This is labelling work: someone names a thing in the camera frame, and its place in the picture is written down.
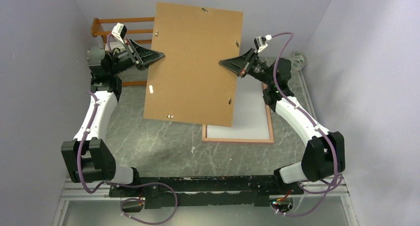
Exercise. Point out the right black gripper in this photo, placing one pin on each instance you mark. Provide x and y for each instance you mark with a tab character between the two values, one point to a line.
237	64

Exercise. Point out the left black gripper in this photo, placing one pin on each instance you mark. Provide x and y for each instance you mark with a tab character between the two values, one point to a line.
144	56

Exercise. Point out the mountain landscape photo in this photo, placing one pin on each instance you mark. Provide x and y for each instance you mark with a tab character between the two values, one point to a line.
249	116

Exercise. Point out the brown backing board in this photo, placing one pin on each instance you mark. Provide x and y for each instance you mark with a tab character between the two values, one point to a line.
188	84

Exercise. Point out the pink picture frame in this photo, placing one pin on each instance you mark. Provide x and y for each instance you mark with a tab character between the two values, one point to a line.
239	140

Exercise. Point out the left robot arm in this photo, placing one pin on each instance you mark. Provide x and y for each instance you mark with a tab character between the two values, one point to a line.
86	156

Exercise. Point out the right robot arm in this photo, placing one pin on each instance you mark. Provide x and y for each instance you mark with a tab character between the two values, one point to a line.
324	153

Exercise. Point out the white green cardboard box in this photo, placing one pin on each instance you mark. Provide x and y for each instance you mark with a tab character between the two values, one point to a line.
112	45

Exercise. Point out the wooden shelf rack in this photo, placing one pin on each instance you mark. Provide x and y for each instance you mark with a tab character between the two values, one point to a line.
139	29

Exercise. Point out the clear tape roll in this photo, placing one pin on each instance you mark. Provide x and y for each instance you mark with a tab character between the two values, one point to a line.
298	61

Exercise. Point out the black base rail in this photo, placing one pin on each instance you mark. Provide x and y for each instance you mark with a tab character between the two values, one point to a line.
158	192

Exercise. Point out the aluminium extrusion frame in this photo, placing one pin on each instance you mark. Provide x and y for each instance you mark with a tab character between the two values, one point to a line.
75	192

